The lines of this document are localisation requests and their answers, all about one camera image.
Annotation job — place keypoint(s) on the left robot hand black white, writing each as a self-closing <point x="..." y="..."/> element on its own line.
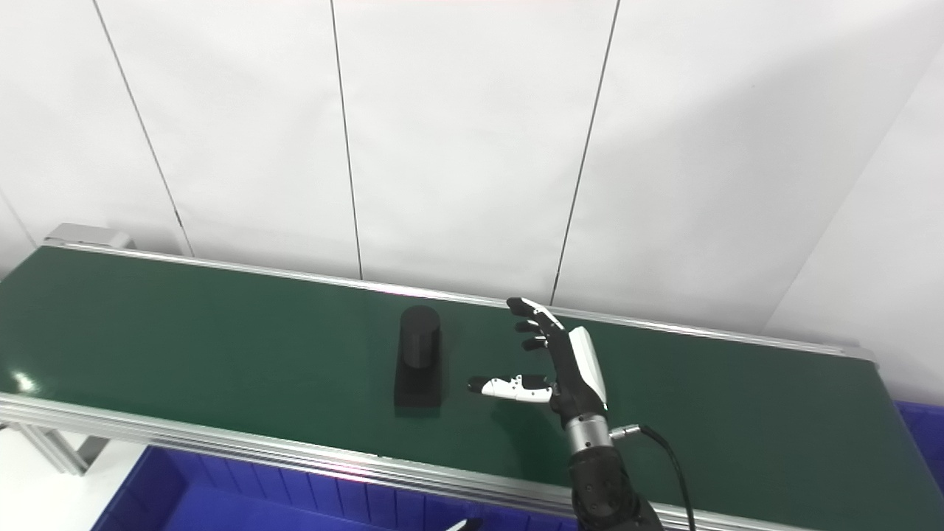
<point x="466" y="525"/>

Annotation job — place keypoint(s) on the grey conveyor end housing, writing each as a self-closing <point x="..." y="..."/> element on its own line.
<point x="88" y="236"/>

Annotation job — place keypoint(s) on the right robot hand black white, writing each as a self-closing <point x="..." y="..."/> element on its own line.
<point x="571" y="376"/>

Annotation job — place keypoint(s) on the grey aluminium conveyor leg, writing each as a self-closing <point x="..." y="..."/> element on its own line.
<point x="66" y="448"/>

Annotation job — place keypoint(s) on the black cylinder block part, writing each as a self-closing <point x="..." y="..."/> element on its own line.
<point x="419" y="354"/>

